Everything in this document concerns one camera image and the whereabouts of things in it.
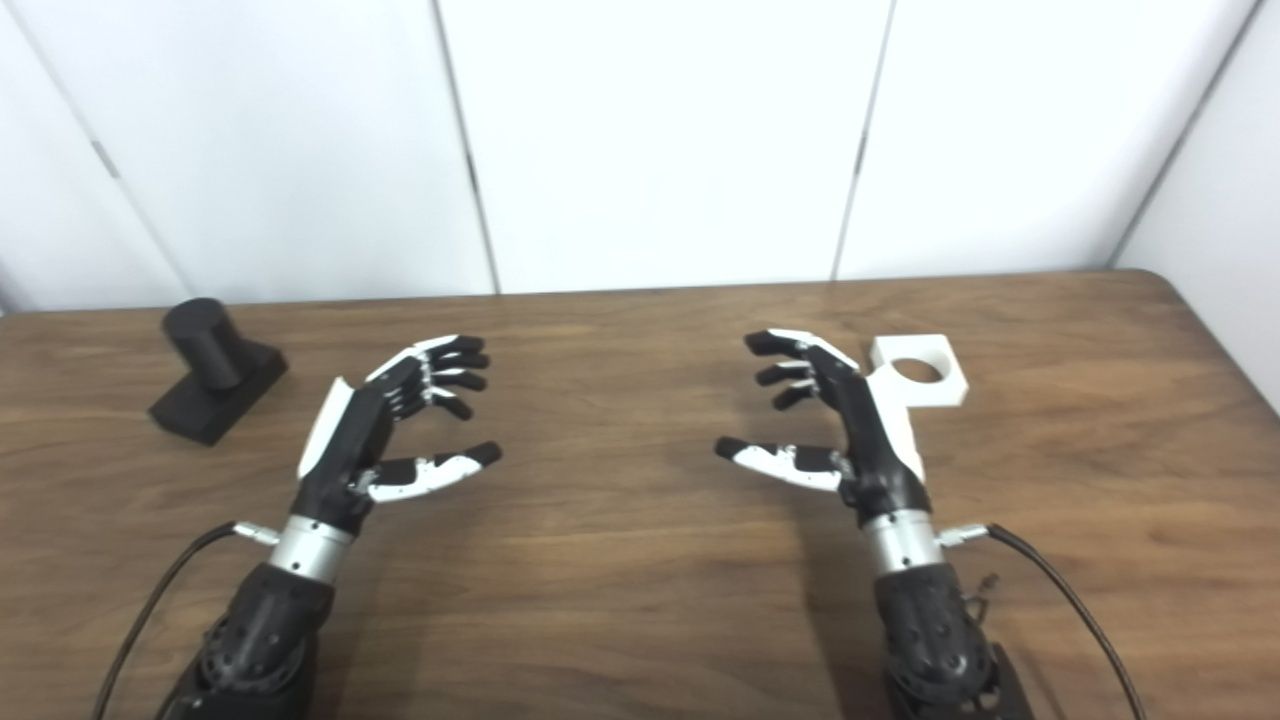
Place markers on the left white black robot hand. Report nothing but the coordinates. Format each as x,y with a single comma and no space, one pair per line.
340,450

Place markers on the black peg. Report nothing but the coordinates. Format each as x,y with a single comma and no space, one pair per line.
215,350

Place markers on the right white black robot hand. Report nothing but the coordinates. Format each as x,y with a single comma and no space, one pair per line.
875,450

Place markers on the white square piece with hole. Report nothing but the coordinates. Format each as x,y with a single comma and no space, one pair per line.
950,386

